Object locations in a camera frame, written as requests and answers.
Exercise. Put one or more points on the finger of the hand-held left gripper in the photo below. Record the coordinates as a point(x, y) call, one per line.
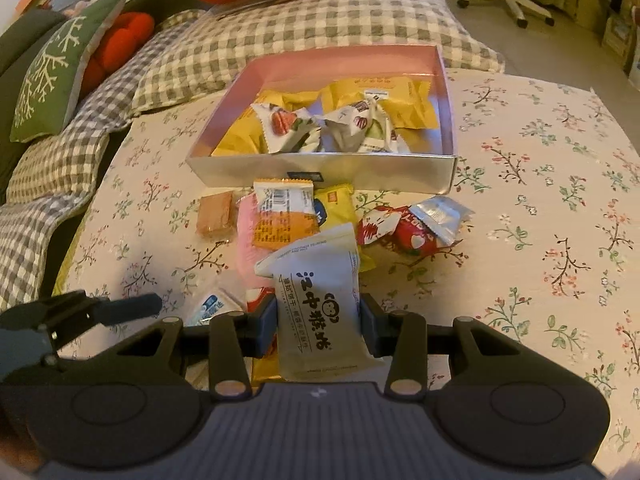
point(130, 308)

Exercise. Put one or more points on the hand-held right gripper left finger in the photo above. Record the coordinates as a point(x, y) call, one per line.
point(265, 327)

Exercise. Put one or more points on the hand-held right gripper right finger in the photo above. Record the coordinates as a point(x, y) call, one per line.
point(372, 327)

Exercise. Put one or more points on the white biscuit packet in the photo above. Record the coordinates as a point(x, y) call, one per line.
point(320, 310)

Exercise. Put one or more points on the pink snack packet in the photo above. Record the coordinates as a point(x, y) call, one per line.
point(247, 250)

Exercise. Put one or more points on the orange packet white label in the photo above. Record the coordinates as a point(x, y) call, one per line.
point(280, 225)

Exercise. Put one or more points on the brown biscuit packet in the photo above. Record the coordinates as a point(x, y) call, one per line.
point(215, 215)

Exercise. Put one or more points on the yellow packet blue logo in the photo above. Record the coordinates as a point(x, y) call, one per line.
point(335, 207)

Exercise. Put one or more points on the silver snack packet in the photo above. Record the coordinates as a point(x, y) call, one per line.
point(440, 215)

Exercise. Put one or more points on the cardboard box pink inside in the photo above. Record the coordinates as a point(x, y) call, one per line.
point(325, 172)

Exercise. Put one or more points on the small red white packet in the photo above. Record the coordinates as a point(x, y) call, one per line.
point(257, 300)

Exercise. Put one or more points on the gold foil packet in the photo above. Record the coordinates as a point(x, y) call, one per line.
point(265, 372)

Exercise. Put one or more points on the white blue snack packet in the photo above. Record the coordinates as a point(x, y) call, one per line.
point(210, 307)

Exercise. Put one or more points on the floral bed sheet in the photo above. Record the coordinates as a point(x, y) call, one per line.
point(525, 210)

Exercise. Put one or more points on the pile of mixed wrappers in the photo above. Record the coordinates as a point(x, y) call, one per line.
point(390, 105)

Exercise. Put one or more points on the green cushion white branch print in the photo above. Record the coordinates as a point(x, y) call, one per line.
point(50, 70)

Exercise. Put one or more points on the orange plush cushion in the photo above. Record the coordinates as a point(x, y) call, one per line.
point(125, 35)

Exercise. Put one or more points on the dark green cushion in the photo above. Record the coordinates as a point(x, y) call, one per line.
point(25, 35)

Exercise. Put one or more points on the large grey checkered pillow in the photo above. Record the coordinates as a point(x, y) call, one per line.
point(325, 25)

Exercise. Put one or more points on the cluttered storage shelf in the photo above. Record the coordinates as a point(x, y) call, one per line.
point(615, 20)

